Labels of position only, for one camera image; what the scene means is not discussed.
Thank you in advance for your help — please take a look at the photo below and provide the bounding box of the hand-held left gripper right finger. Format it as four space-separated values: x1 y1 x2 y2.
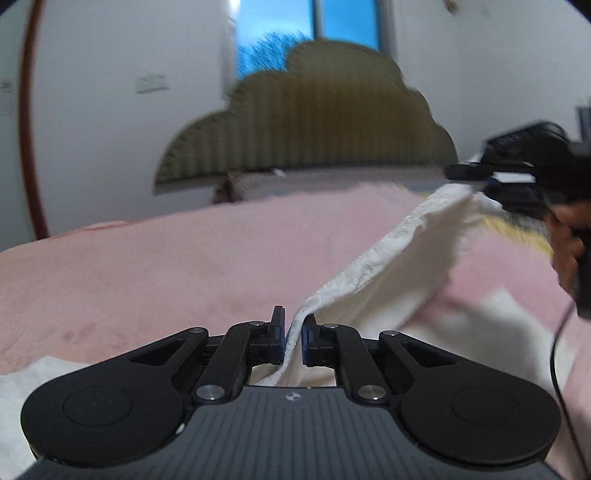
301 314 462 406

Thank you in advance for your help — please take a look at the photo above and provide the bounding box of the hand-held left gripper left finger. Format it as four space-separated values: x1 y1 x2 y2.
117 305 287 407

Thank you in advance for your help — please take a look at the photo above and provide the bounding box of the brown wooden frame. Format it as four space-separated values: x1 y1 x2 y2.
18 0 52 241

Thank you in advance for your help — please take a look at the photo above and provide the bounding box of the white towel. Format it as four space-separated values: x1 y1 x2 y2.
0 182 557 480

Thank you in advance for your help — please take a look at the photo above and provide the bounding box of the yellow patterned cloth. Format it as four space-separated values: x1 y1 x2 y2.
480 212 556 258

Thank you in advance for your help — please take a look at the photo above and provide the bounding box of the pink blanket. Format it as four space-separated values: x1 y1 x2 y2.
0 182 591 480

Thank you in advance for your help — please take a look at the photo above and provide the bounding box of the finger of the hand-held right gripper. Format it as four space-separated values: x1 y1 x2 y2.
482 176 550 219
444 164 497 182

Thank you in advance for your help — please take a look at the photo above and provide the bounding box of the patterned pillow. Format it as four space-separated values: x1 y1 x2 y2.
212 168 444 205

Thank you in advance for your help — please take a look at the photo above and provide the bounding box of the window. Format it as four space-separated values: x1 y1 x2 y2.
235 0 398 81

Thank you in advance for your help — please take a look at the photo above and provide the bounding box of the black cable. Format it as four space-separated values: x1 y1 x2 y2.
549 295 583 467

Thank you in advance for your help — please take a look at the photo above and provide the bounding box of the olive scalloped headboard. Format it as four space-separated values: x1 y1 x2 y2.
154 39 459 197

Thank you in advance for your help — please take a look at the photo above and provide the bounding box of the person's right hand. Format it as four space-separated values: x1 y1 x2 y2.
549 200 591 296

